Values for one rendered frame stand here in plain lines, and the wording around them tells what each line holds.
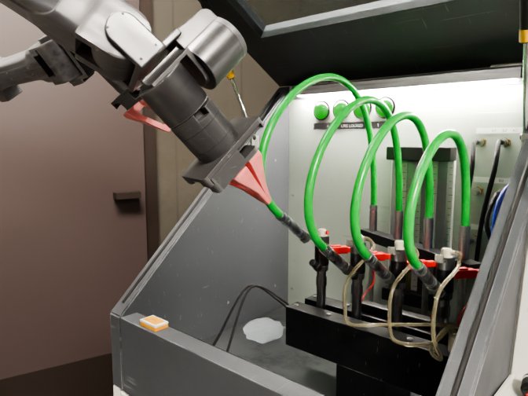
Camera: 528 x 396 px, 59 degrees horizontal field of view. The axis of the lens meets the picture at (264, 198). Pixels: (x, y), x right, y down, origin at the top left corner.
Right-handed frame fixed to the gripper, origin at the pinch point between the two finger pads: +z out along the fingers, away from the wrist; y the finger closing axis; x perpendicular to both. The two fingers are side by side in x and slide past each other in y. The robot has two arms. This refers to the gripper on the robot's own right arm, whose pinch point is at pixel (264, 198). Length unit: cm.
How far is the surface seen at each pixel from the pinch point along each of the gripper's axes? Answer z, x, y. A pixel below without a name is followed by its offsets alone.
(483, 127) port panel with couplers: 33, 6, 48
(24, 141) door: -9, 179, -1
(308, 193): 9.4, 6.7, 8.4
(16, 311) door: 40, 179, -60
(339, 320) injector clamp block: 34.5, 10.8, -0.8
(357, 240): 16.3, -0.8, 6.4
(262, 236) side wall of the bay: 37, 53, 12
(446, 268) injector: 30.7, -5.4, 13.3
